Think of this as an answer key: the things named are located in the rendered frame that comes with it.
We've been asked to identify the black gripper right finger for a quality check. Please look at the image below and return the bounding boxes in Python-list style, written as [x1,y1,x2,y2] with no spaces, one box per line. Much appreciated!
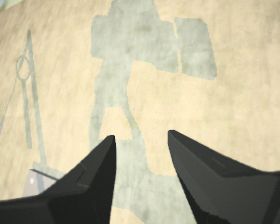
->
[167,130,280,224]

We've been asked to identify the grey wire frame with two posts on flat base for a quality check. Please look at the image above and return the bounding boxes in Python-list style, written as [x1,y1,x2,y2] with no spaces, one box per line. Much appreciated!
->
[15,169,59,199]

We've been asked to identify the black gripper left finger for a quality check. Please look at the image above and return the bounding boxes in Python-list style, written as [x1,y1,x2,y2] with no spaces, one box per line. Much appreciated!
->
[0,135,116,224]

